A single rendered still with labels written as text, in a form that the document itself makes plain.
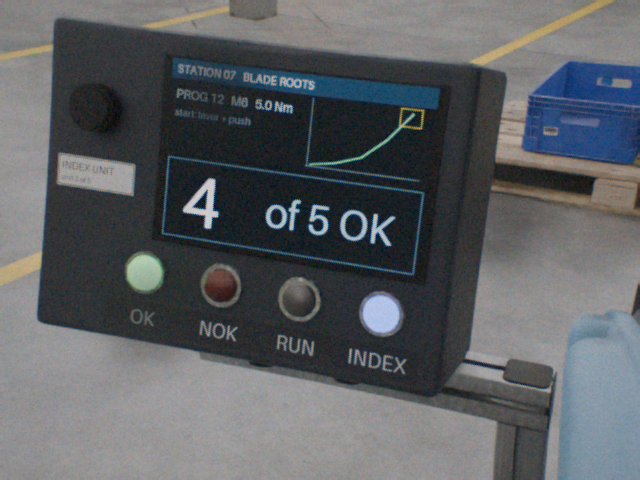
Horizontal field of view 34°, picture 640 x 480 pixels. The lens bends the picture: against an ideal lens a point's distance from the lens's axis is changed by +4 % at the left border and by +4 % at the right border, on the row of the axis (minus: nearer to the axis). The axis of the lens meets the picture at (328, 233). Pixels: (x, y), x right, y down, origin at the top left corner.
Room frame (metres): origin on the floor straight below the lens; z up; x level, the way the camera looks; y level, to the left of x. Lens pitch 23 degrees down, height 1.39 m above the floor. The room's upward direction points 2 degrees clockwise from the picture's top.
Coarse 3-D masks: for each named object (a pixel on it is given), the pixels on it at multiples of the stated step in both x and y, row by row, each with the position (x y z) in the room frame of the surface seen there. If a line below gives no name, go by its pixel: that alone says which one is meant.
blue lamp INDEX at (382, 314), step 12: (372, 300) 0.52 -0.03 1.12; (384, 300) 0.52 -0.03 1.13; (396, 300) 0.52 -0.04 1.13; (360, 312) 0.52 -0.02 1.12; (372, 312) 0.52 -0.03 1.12; (384, 312) 0.51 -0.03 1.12; (396, 312) 0.52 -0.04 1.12; (372, 324) 0.51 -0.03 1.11; (384, 324) 0.51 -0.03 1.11; (396, 324) 0.52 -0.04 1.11
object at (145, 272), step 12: (144, 252) 0.57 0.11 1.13; (132, 264) 0.57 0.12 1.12; (144, 264) 0.56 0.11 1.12; (156, 264) 0.57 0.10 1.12; (132, 276) 0.56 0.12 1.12; (144, 276) 0.56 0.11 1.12; (156, 276) 0.56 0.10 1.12; (132, 288) 0.57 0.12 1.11; (144, 288) 0.56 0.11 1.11; (156, 288) 0.56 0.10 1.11
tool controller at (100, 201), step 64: (64, 64) 0.62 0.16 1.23; (128, 64) 0.61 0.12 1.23; (192, 64) 0.59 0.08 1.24; (256, 64) 0.58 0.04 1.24; (320, 64) 0.57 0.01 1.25; (384, 64) 0.56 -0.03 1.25; (448, 64) 0.55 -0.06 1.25; (64, 128) 0.61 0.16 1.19; (128, 128) 0.60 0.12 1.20; (192, 128) 0.58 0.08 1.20; (256, 128) 0.57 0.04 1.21; (320, 128) 0.56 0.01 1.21; (384, 128) 0.55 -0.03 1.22; (448, 128) 0.54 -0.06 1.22; (64, 192) 0.60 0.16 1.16; (128, 192) 0.59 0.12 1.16; (256, 192) 0.56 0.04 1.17; (320, 192) 0.55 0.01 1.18; (384, 192) 0.54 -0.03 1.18; (448, 192) 0.53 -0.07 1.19; (64, 256) 0.59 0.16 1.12; (128, 256) 0.58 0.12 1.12; (192, 256) 0.56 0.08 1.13; (256, 256) 0.55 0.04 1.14; (320, 256) 0.54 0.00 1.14; (384, 256) 0.53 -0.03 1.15; (448, 256) 0.52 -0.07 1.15; (64, 320) 0.58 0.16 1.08; (128, 320) 0.56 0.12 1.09; (192, 320) 0.55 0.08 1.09; (256, 320) 0.54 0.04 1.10; (320, 320) 0.53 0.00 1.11; (448, 320) 0.52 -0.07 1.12; (384, 384) 0.51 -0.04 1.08
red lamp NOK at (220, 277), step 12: (216, 264) 0.56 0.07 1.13; (228, 264) 0.56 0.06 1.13; (204, 276) 0.56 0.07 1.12; (216, 276) 0.55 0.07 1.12; (228, 276) 0.55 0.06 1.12; (240, 276) 0.55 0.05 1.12; (204, 288) 0.55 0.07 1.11; (216, 288) 0.55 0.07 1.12; (228, 288) 0.54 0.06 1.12; (240, 288) 0.55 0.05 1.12; (216, 300) 0.55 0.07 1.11; (228, 300) 0.55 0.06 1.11
